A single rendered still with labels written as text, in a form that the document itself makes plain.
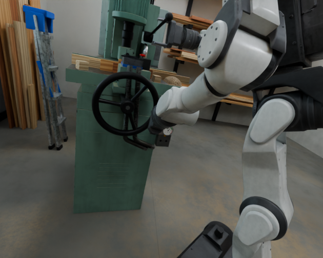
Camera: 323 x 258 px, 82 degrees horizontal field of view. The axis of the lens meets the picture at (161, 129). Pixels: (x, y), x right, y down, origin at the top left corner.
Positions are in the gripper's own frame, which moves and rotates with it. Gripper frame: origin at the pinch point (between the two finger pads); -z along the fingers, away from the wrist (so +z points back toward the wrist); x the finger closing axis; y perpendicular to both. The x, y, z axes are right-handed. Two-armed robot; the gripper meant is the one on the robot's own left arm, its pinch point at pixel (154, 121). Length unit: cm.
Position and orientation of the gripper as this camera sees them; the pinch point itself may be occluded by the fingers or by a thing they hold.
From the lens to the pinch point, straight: 79.0
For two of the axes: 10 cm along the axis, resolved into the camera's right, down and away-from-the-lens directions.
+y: -9.2, -2.6, -3.0
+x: 2.2, -9.6, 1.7
